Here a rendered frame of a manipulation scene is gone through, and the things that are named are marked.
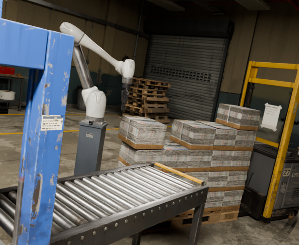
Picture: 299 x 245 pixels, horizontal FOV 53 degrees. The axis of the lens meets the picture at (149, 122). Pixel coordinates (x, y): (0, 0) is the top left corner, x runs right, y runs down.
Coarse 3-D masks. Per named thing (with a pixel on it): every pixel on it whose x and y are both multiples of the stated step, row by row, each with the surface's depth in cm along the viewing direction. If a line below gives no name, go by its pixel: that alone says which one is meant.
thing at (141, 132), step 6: (132, 120) 268; (132, 126) 266; (138, 126) 257; (144, 126) 258; (150, 126) 262; (156, 126) 265; (162, 126) 267; (132, 132) 266; (138, 132) 258; (144, 132) 260; (150, 132) 264; (156, 132) 266; (162, 132) 269; (132, 138) 264; (138, 138) 259; (144, 138) 262; (150, 138) 265; (156, 138) 268; (162, 138) 271; (162, 144) 273
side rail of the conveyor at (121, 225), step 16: (192, 192) 190; (144, 208) 156; (160, 208) 165; (176, 208) 179; (192, 208) 194; (96, 224) 133; (112, 224) 138; (128, 224) 147; (144, 224) 157; (64, 240) 118; (80, 240) 125; (96, 240) 132; (112, 240) 140
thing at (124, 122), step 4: (124, 116) 282; (128, 116) 283; (132, 116) 287; (136, 116) 293; (124, 120) 282; (128, 120) 275; (120, 124) 288; (124, 124) 281; (120, 128) 286; (124, 128) 280; (120, 132) 286; (124, 132) 278; (124, 136) 279
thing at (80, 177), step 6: (150, 162) 239; (114, 168) 210; (120, 168) 213; (126, 168) 215; (132, 168) 218; (138, 168) 224; (84, 174) 190; (90, 174) 192; (96, 174) 193; (60, 180) 174; (66, 180) 176; (72, 180) 179; (0, 192) 147; (6, 192) 149
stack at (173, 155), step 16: (128, 144) 281; (176, 144) 306; (128, 160) 279; (144, 160) 268; (160, 160) 277; (176, 160) 287; (192, 160) 297; (208, 160) 307; (224, 160) 318; (176, 176) 290; (208, 176) 312; (224, 176) 324; (208, 192) 317; (176, 224) 304
